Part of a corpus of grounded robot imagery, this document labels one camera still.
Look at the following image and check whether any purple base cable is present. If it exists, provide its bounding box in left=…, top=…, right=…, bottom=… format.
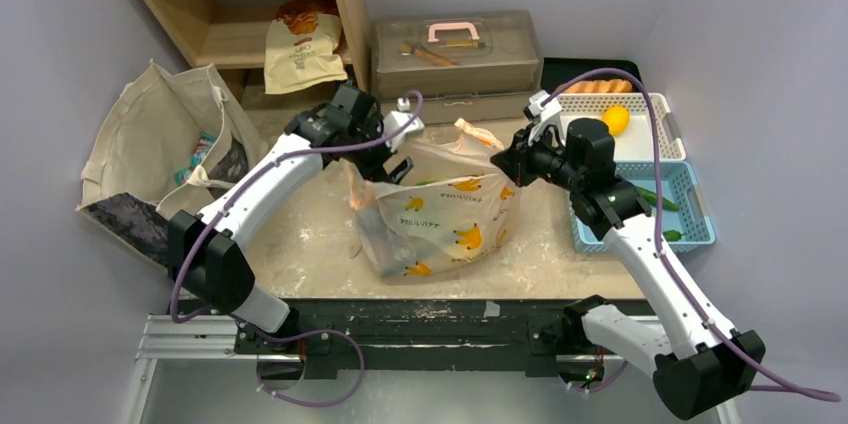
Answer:
left=255, top=324, right=367, bottom=408

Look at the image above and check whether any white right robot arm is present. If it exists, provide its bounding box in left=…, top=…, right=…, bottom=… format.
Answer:
left=491, top=118, right=765, bottom=420

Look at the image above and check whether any black mounting rail base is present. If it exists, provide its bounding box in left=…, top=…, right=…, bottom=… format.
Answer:
left=224, top=298, right=621, bottom=385

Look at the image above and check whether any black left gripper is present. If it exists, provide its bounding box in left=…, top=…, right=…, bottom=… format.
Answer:
left=346, top=113, right=412, bottom=197

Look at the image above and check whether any grey plastic toolbox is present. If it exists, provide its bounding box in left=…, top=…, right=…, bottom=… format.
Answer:
left=370, top=10, right=543, bottom=124

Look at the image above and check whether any yellow mango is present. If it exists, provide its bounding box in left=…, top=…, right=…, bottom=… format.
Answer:
left=601, top=105, right=631, bottom=137

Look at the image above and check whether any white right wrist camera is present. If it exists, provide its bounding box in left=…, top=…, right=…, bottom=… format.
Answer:
left=524, top=90, right=566, bottom=145

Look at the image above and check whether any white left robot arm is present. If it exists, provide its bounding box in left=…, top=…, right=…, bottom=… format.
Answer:
left=167, top=85, right=424, bottom=353

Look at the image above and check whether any green cucumber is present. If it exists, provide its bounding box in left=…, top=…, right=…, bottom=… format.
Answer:
left=636, top=186, right=679, bottom=212

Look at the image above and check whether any snack packet in tote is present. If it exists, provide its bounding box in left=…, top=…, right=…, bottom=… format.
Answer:
left=173, top=132, right=217, bottom=186

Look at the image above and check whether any white plastic basket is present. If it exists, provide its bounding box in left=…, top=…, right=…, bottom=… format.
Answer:
left=558, top=93, right=686, bottom=161

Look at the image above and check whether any bread paper bag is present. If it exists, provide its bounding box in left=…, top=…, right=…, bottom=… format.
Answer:
left=263, top=0, right=348, bottom=95

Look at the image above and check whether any translucent banana print plastic bag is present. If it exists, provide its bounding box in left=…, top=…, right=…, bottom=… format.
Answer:
left=347, top=119, right=521, bottom=281

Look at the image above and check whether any small green pepper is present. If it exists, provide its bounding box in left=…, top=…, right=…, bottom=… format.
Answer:
left=663, top=230, right=683, bottom=242

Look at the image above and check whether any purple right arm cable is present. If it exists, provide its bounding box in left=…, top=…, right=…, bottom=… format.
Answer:
left=539, top=67, right=843, bottom=404

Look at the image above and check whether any bread loaf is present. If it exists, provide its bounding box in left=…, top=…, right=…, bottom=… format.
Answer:
left=565, top=79, right=633, bottom=94

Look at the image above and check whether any beige canvas tote bag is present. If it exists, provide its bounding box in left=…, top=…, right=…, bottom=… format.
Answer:
left=76, top=63, right=268, bottom=266

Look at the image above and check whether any blue plastic basket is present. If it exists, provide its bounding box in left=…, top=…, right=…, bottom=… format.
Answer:
left=568, top=160, right=717, bottom=255

